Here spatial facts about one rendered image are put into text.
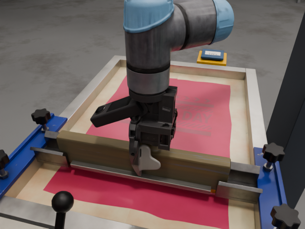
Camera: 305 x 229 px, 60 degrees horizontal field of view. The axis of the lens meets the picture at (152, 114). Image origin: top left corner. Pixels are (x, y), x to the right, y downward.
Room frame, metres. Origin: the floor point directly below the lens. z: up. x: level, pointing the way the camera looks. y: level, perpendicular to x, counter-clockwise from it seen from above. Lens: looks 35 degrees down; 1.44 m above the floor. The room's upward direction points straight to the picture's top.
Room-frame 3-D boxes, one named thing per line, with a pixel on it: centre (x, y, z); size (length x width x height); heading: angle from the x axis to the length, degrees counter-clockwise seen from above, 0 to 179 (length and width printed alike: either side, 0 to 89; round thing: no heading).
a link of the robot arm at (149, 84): (0.42, 0.01, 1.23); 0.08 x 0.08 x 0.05
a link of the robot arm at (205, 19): (0.48, -0.07, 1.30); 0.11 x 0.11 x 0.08; 29
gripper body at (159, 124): (0.42, 0.00, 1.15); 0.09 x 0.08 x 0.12; 76
